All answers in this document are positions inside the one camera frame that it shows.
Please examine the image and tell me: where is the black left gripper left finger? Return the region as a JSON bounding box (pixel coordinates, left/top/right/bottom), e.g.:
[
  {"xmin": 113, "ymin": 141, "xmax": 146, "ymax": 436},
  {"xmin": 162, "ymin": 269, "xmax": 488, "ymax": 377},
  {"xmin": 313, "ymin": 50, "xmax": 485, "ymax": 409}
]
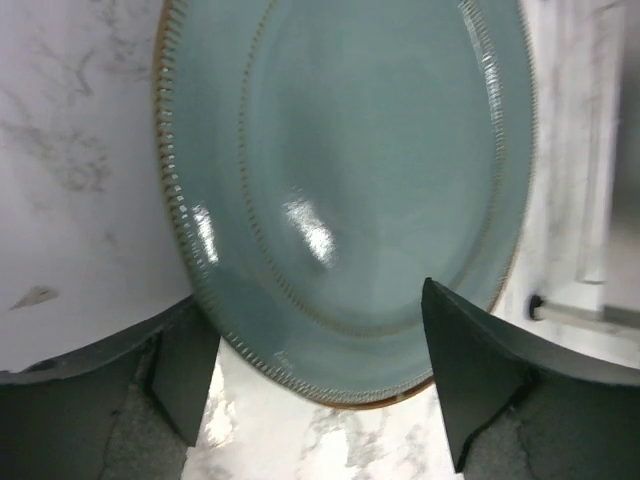
[{"xmin": 1, "ymin": 298, "xmax": 220, "ymax": 479}]

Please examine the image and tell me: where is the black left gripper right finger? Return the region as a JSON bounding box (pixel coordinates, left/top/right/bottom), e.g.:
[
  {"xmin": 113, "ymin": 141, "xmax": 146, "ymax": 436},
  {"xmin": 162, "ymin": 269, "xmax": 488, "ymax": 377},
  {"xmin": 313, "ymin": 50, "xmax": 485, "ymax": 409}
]
[{"xmin": 422, "ymin": 278, "xmax": 639, "ymax": 479}]

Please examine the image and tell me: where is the grey-blue ceramic plate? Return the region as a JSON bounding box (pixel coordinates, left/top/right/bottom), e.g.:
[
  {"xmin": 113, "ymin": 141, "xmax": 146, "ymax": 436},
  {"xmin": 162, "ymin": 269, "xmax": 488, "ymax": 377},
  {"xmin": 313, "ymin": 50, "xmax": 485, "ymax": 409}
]
[{"xmin": 150, "ymin": 0, "xmax": 537, "ymax": 405}]

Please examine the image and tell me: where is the steel two-tier dish rack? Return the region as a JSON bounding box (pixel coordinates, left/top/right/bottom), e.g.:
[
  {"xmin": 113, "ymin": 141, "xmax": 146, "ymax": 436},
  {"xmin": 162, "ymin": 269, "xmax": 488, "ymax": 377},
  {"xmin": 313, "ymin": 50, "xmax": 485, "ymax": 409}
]
[{"xmin": 528, "ymin": 0, "xmax": 640, "ymax": 331}]

